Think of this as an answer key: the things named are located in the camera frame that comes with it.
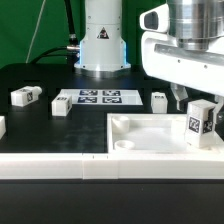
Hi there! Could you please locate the black cable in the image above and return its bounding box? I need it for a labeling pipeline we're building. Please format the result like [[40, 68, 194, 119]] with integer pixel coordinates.
[[29, 0, 82, 64]]

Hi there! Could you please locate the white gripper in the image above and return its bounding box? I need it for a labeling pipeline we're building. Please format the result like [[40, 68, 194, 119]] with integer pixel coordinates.
[[140, 4, 224, 124]]

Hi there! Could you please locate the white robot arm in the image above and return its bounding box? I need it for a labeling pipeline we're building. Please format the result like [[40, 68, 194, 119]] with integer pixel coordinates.
[[75, 0, 224, 123]]

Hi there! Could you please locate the white thin cable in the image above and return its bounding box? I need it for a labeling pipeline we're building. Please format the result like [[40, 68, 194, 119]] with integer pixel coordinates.
[[25, 0, 47, 64]]

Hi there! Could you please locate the white U-shaped obstacle fence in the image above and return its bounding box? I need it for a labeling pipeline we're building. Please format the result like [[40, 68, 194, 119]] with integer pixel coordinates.
[[0, 115, 224, 180]]

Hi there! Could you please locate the white marker sheet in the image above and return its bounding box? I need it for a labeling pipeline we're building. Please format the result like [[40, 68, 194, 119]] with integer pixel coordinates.
[[60, 89, 142, 106]]

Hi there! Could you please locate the white square tabletop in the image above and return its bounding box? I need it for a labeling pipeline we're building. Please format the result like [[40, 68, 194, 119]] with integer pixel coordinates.
[[107, 113, 224, 154]]

